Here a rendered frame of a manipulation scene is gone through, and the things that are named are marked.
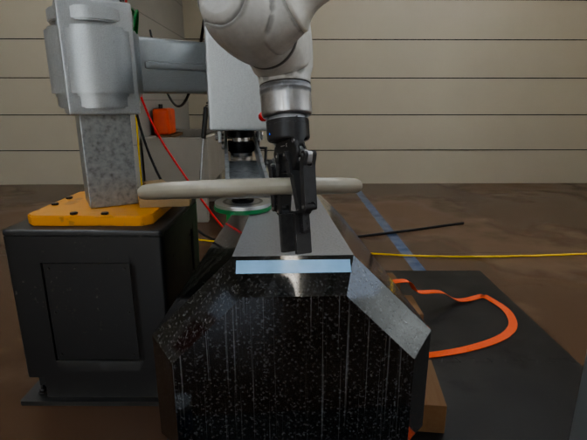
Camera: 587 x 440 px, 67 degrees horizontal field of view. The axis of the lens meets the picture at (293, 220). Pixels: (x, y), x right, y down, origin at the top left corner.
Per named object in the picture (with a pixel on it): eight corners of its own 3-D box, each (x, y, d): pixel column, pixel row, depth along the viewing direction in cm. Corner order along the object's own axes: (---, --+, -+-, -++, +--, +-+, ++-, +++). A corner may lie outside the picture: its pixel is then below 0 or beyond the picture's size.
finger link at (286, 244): (279, 214, 79) (278, 214, 80) (282, 252, 79) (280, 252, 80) (294, 213, 80) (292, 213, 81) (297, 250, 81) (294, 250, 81)
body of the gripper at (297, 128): (318, 115, 76) (321, 168, 76) (293, 124, 83) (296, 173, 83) (280, 113, 72) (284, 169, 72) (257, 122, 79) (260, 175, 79)
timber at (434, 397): (444, 434, 162) (447, 406, 159) (410, 431, 164) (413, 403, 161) (429, 383, 191) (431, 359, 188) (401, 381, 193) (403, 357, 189)
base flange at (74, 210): (23, 226, 168) (21, 214, 167) (83, 198, 215) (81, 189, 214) (151, 226, 168) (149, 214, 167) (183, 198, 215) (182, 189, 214)
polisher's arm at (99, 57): (65, 96, 156) (55, 19, 149) (43, 96, 181) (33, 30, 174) (240, 97, 202) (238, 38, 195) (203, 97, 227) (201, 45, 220)
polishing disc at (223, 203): (203, 205, 166) (203, 202, 165) (243, 195, 181) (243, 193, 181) (242, 214, 153) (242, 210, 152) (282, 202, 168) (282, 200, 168)
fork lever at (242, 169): (215, 140, 182) (215, 127, 180) (262, 140, 185) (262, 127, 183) (212, 200, 120) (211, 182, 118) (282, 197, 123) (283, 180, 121)
